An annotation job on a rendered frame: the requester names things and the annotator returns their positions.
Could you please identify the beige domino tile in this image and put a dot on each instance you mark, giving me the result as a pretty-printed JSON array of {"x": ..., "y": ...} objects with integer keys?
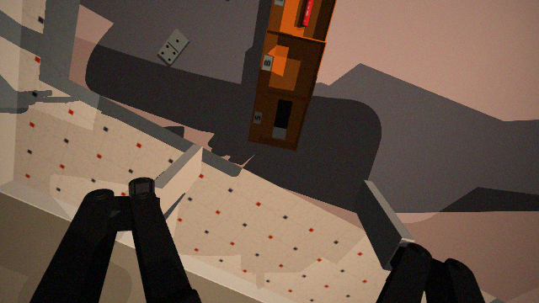
[{"x": 173, "y": 47}]

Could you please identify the brown rack of bins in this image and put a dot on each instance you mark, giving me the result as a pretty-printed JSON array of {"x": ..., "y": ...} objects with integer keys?
[{"x": 289, "y": 67}]

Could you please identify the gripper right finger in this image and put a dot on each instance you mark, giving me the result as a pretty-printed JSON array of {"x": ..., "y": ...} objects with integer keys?
[{"x": 410, "y": 264}]

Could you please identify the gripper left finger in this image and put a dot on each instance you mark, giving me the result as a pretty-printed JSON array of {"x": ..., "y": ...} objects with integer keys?
[{"x": 77, "y": 271}]

